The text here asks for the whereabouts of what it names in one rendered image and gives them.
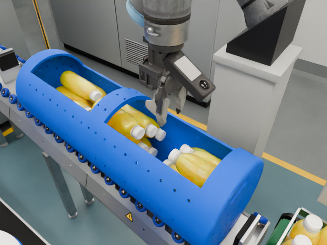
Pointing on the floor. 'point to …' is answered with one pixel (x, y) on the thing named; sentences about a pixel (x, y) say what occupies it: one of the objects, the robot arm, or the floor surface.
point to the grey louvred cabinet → (110, 61)
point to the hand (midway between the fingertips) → (172, 117)
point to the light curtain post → (46, 24)
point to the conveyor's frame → (287, 218)
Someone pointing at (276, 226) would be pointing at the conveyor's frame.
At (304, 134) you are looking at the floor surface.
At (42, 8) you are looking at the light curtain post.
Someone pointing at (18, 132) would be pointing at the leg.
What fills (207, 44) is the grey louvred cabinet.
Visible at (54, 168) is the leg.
